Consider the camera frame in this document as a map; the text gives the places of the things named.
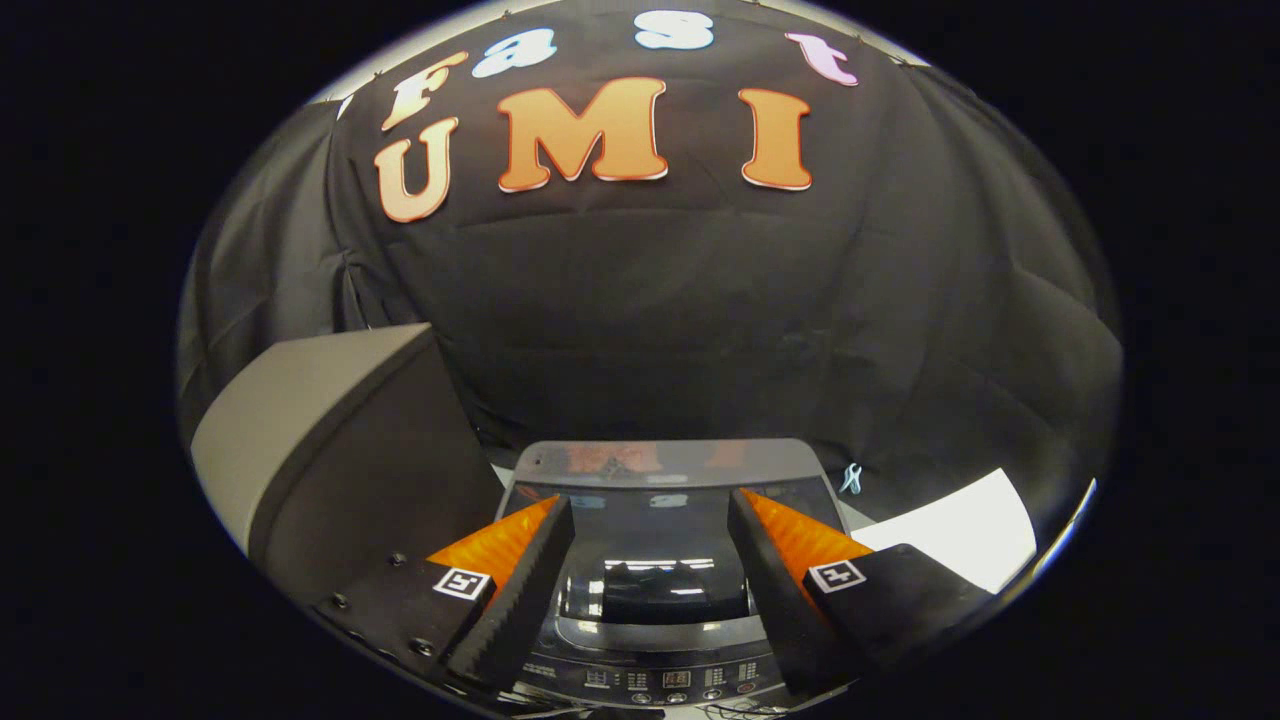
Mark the grey washing machine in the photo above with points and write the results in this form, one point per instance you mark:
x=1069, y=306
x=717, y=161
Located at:
x=650, y=680

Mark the small light blue clip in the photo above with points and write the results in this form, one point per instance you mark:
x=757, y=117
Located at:
x=850, y=478

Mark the grey cabinet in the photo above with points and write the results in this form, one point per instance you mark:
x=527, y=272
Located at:
x=330, y=440

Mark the black backdrop cloth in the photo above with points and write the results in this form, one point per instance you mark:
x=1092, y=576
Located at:
x=650, y=300

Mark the dark glass washing machine lid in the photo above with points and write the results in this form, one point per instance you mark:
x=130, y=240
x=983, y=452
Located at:
x=650, y=525

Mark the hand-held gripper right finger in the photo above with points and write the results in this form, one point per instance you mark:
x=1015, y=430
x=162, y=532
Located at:
x=775, y=600

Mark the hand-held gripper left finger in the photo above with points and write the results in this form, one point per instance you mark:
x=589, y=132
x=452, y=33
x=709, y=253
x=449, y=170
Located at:
x=525, y=600

